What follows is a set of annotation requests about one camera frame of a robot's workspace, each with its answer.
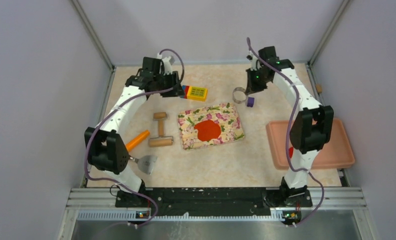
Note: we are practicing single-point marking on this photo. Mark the floral cutting board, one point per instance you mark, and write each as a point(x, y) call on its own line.
point(225, 114)

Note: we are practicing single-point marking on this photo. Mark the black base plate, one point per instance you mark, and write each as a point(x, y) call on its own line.
point(211, 201)

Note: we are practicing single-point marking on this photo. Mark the wooden dough roller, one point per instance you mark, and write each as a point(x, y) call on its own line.
point(161, 140)

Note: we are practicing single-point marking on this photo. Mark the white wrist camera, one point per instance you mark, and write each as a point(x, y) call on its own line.
point(254, 62)
point(167, 63)

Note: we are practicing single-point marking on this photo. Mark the metal dough scraper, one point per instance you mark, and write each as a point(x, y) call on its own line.
point(145, 164)

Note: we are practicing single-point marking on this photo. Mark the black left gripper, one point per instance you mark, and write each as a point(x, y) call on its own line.
point(171, 88)

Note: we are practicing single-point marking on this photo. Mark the colourful toy brick block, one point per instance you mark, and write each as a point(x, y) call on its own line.
point(195, 93)

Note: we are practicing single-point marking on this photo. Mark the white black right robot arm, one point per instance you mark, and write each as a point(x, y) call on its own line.
point(310, 123)

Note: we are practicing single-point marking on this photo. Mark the small wooden piece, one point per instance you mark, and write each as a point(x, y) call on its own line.
point(318, 88)

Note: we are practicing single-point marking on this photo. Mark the pink plastic tray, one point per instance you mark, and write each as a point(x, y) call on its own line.
point(336, 154)

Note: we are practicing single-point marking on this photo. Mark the red dough disc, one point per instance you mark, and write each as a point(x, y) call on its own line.
point(291, 152)

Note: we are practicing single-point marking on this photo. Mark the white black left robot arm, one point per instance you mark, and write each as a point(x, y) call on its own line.
point(105, 147)

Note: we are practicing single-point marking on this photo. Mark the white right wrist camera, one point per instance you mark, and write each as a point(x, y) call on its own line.
point(254, 62)

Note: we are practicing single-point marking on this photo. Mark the orange plastic knife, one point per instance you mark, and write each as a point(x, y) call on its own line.
point(137, 140)

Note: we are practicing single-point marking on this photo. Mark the metal ring cutter purple handle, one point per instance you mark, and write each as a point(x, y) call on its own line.
point(239, 96)

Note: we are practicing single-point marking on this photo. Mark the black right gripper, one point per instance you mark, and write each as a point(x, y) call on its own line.
point(253, 86)

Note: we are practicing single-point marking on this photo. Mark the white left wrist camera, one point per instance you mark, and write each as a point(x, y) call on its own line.
point(167, 63)

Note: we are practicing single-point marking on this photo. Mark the red dough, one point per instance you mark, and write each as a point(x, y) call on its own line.
point(207, 130)

